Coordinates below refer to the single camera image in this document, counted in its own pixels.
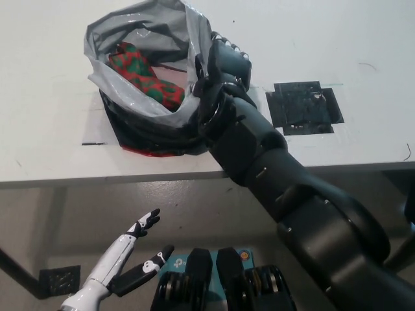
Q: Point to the black floor foot plate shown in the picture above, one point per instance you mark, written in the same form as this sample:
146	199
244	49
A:
60	280

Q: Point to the grey tape patch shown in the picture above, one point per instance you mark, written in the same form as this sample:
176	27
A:
95	126

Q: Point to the black table leg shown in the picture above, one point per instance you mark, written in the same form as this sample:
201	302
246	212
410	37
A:
403	249
17	272

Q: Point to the pink sheet inside bag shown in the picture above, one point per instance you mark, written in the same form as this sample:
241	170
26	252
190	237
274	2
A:
175	77

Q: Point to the red green patterned cloth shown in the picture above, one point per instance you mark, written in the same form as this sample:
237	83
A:
139	68

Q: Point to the black plastic bag grey lining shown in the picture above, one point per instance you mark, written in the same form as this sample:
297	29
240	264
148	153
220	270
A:
149	133

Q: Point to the black tape patch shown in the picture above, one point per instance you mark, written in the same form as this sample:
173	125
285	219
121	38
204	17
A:
308	107

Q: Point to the black ribbed robot body block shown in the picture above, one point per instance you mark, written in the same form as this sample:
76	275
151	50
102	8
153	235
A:
197	269
228	269

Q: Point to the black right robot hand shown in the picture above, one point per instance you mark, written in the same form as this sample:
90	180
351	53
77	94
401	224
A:
227	68

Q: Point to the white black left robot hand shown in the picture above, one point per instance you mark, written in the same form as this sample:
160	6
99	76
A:
110	265

